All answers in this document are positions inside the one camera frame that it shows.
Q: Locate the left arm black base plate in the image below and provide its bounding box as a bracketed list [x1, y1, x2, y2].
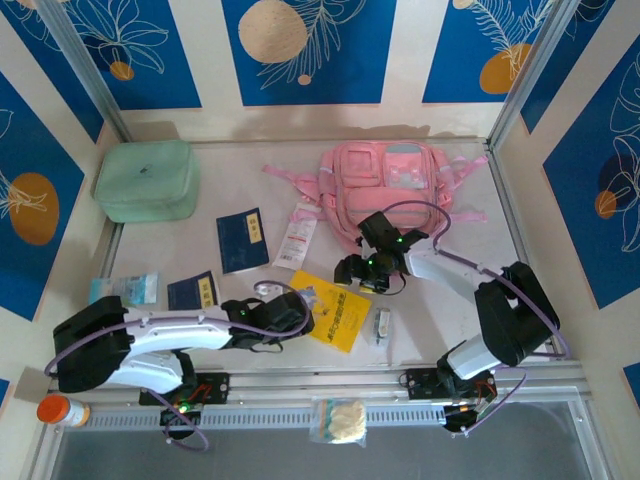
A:
[138, 372, 231, 406]

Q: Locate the yellow picture book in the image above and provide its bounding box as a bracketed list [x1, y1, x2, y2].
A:
[288, 269, 373, 355]

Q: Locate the white plastic stationery packet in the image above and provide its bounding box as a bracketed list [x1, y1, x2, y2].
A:
[273, 202, 319, 270]

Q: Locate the navy book with yellow label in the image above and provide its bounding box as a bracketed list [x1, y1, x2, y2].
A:
[216, 207, 271, 275]
[167, 269, 221, 312]

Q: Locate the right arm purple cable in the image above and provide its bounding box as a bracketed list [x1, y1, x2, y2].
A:
[369, 200, 572, 440]

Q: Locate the grey slotted cable duct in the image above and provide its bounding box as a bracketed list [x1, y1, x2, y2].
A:
[79, 403, 589, 429]

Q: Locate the clear bag with gloves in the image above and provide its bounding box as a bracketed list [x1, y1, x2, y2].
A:
[308, 397, 369, 446]

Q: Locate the light blue tissue packet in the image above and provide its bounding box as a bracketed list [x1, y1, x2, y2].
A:
[88, 272, 160, 306]

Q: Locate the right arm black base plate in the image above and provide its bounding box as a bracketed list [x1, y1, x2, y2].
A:
[398, 368, 497, 401]

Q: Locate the orange lid bottle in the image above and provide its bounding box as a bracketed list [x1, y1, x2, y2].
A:
[36, 393, 92, 429]

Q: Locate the black controller board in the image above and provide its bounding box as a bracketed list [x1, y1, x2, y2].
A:
[159, 402, 204, 427]
[442, 399, 496, 434]

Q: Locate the mint green zip case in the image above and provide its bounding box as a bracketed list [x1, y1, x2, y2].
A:
[91, 139, 201, 224]

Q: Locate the aluminium frame post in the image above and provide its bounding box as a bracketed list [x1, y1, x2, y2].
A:
[37, 0, 132, 144]
[487, 0, 574, 151]

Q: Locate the pink backpack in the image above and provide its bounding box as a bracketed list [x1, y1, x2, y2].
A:
[262, 140, 490, 254]

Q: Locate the aluminium table rail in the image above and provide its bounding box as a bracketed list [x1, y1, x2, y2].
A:
[48, 360, 586, 401]

